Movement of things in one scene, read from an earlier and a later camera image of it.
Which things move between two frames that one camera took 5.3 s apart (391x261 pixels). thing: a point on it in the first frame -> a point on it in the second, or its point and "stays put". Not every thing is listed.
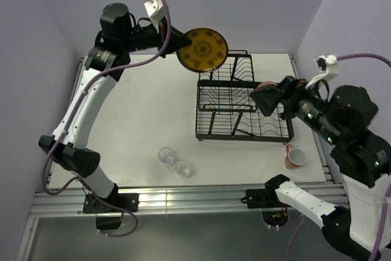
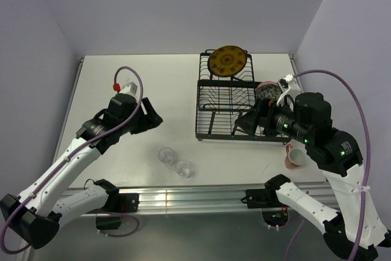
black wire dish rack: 225,110 stays put
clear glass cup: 167,156 stays put
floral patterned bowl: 266,85 stays put
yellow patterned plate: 208,52 -> 226,61
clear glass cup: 182,167 stays put
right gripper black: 266,99 -> 247,121
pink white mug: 294,157 stays put
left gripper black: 176,41 -> 151,120
